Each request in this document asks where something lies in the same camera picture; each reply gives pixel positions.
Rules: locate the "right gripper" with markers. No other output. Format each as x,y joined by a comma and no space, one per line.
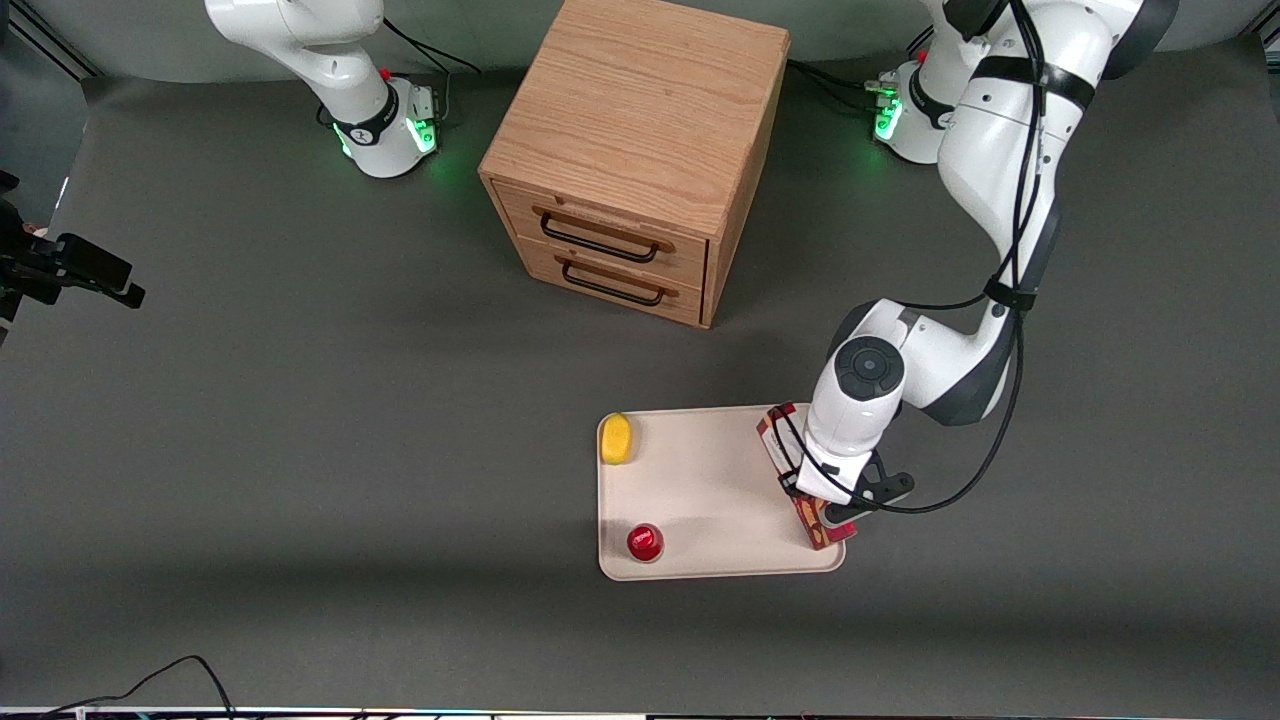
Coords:
40,267

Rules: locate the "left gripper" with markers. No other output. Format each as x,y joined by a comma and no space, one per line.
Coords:
790,488

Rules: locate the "red cookie box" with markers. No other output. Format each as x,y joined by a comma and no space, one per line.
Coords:
772,432

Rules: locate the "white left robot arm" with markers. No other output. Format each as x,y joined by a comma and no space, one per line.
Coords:
1000,150

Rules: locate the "beige plastic tray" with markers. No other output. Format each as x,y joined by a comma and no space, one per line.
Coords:
700,490

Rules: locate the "yellow lemon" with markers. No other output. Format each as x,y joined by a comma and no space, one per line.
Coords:
617,440

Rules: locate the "wooden drawer front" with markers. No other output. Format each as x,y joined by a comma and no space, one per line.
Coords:
690,300
610,215

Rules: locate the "wooden two-drawer cabinet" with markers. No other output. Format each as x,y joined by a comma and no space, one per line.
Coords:
640,110

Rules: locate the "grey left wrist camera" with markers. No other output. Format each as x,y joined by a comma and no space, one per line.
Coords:
882,490

